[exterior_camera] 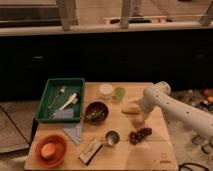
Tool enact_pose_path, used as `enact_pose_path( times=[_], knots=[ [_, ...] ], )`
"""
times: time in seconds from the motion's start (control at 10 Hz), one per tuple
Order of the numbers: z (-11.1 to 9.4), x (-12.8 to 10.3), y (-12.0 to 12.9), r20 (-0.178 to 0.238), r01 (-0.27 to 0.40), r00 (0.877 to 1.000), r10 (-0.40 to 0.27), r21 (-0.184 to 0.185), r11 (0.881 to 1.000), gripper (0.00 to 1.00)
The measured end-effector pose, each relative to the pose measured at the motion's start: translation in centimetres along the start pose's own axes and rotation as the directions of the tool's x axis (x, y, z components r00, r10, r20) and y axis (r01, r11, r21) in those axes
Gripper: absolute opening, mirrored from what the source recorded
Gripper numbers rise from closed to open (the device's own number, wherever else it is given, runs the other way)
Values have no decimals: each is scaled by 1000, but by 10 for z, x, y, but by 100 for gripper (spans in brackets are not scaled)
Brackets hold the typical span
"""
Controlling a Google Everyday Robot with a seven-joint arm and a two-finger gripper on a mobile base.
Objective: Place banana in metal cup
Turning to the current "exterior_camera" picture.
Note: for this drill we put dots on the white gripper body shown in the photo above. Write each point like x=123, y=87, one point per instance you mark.
x=141, y=116

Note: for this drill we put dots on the yellow banana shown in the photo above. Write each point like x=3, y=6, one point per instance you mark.
x=131, y=109

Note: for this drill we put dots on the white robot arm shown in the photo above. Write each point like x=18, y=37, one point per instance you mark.
x=158, y=95

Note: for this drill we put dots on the light green cup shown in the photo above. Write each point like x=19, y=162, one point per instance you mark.
x=118, y=94

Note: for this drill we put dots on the small metal cup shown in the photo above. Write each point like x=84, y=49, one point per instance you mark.
x=112, y=138

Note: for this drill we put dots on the bunch of dark grapes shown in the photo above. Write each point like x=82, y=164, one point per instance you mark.
x=136, y=137

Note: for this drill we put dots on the white round container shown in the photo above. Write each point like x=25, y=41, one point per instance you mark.
x=105, y=90

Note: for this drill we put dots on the dark brown bowl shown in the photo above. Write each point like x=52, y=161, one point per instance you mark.
x=96, y=113

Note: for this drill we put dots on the wooden block with label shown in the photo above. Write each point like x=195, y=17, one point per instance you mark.
x=90, y=151

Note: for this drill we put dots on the white utensil in tray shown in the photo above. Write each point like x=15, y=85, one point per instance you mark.
x=69, y=101

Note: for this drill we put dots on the grey folded cloth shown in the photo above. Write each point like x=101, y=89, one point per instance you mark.
x=74, y=132

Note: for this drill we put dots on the grey sponge in tray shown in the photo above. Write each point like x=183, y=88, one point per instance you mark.
x=64, y=114

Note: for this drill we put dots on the green plastic tray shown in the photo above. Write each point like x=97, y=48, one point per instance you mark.
x=51, y=89

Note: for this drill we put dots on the metal spoon in tray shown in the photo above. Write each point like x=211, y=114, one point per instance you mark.
x=60, y=92

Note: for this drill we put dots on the orange plastic bowl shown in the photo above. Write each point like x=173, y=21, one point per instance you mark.
x=58, y=158

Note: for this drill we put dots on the orange fruit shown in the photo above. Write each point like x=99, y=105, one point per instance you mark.
x=48, y=151

